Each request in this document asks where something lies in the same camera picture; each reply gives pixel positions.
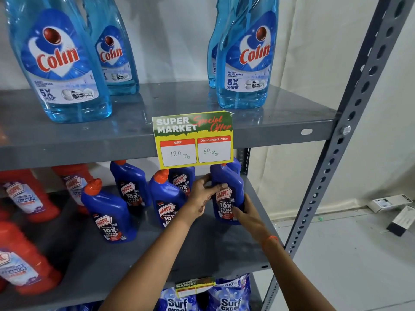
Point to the person's right hand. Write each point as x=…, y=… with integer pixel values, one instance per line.
x=251, y=218

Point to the person's left hand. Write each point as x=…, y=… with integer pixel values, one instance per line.
x=199, y=199

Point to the person's right thumb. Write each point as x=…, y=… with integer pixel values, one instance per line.
x=240, y=212

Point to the person's left thumb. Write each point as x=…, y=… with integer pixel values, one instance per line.
x=219, y=186

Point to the blue toilet cleaner bottle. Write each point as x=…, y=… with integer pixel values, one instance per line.
x=225, y=200

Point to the person's left forearm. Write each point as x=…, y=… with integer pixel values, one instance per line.
x=155, y=255

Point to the person's right forearm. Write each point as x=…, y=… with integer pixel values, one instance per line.
x=295, y=275

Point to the orange wrist thread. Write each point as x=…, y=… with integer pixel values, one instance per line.
x=270, y=239

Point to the blue detergent packet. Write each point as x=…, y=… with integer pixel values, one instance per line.
x=82, y=307
x=176, y=302
x=230, y=296

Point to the small yellow green price card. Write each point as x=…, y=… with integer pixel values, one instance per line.
x=194, y=285

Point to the grey metal shelf rack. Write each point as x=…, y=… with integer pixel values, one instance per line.
x=291, y=108

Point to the cluster of blue cleaner bottles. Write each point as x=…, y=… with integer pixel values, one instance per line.
x=108, y=216

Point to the large blue glass cleaner bottle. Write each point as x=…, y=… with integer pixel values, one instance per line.
x=114, y=55
x=247, y=61
x=213, y=55
x=58, y=61

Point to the red floor cleaner bottle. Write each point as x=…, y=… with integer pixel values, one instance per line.
x=26, y=265
x=29, y=199
x=74, y=184

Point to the white cardboard box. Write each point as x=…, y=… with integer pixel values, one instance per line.
x=389, y=203

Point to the black and white box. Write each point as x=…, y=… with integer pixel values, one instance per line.
x=402, y=221

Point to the white fabric backdrop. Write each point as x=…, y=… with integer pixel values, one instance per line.
x=324, y=45

